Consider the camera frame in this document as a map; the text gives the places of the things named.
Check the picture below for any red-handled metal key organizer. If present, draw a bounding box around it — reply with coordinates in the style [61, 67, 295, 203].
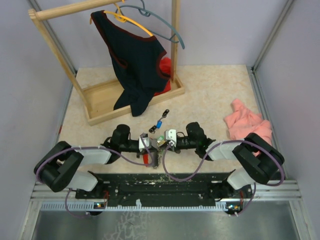
[141, 148, 160, 169]

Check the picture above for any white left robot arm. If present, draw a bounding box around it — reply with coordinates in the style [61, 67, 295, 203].
[33, 124, 158, 199]

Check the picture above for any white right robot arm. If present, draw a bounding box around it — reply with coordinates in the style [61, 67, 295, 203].
[164, 122, 285, 198]

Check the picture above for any key with blue tag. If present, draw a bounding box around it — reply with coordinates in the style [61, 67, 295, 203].
[156, 120, 162, 129]

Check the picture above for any wooden clothes rack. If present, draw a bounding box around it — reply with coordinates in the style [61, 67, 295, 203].
[27, 0, 186, 127]

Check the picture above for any pink cloth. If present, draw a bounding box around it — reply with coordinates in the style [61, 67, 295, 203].
[223, 98, 272, 146]

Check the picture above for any red cloth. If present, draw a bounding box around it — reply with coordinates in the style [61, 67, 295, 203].
[154, 57, 171, 96]

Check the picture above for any dark navy vest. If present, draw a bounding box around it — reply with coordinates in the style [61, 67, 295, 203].
[90, 10, 170, 117]

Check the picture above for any yellow plastic hanger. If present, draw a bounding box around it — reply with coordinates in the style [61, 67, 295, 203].
[103, 2, 153, 38]

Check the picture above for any grey-blue plastic hanger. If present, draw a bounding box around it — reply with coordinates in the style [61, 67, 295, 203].
[115, 0, 186, 50]

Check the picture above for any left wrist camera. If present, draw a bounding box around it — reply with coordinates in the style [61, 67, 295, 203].
[138, 133, 151, 152]

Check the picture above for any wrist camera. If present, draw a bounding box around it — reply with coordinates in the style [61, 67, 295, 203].
[138, 133, 151, 152]
[164, 129, 177, 147]

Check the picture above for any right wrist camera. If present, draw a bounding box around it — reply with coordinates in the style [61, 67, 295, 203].
[164, 129, 177, 147]

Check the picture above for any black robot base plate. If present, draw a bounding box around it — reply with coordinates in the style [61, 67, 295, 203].
[75, 172, 253, 207]

